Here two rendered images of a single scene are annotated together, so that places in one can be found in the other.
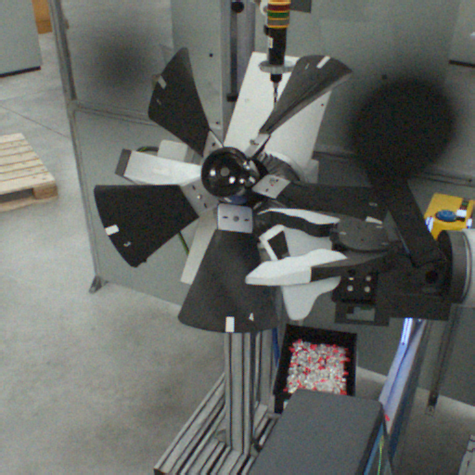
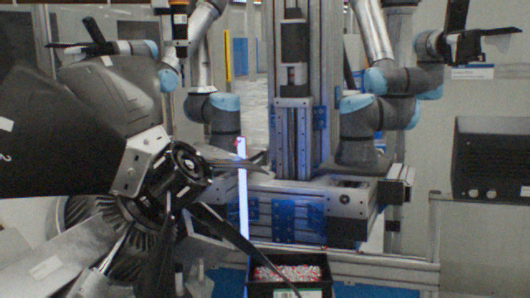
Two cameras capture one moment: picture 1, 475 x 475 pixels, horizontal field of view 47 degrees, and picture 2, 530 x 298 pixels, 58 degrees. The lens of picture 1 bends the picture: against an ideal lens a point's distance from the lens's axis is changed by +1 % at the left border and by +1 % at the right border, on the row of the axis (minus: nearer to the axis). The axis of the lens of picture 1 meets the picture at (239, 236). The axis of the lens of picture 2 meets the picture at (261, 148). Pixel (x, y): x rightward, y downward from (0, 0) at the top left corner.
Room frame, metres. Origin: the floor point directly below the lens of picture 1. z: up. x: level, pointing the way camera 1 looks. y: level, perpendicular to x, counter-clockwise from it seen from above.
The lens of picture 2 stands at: (1.14, 0.94, 1.44)
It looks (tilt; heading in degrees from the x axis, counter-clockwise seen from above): 12 degrees down; 260
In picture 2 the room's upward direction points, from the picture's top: 2 degrees counter-clockwise
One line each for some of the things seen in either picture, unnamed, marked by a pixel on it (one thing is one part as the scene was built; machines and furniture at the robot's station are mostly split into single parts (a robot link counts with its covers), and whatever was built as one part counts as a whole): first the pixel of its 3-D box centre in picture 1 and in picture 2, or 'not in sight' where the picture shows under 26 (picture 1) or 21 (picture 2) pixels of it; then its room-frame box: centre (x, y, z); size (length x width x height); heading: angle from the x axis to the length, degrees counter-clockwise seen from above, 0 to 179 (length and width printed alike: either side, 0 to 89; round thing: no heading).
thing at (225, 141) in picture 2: not in sight; (226, 141); (0.96, -0.84, 1.09); 0.15 x 0.15 x 0.10
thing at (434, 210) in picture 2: not in sight; (433, 227); (0.49, -0.15, 0.96); 0.03 x 0.03 x 0.20; 63
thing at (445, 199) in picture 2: not in sight; (477, 199); (0.39, -0.11, 1.04); 0.24 x 0.03 x 0.03; 153
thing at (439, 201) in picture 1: (445, 226); not in sight; (1.22, -0.53, 1.02); 0.16 x 0.10 x 0.11; 153
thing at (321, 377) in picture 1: (315, 375); (289, 281); (0.88, -0.17, 0.84); 0.19 x 0.14 x 0.05; 168
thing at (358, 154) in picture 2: not in sight; (356, 147); (0.54, -0.58, 1.09); 0.15 x 0.15 x 0.10
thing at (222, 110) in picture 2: not in sight; (224, 111); (0.96, -0.84, 1.20); 0.13 x 0.12 x 0.14; 123
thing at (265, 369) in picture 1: (270, 300); not in sight; (1.48, -0.11, 0.58); 0.09 x 0.05 x 1.15; 63
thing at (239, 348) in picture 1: (239, 368); not in sight; (1.28, 0.00, 0.46); 0.09 x 0.05 x 0.91; 63
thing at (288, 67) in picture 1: (276, 43); (175, 21); (1.13, -0.07, 1.50); 0.09 x 0.07 x 0.10; 8
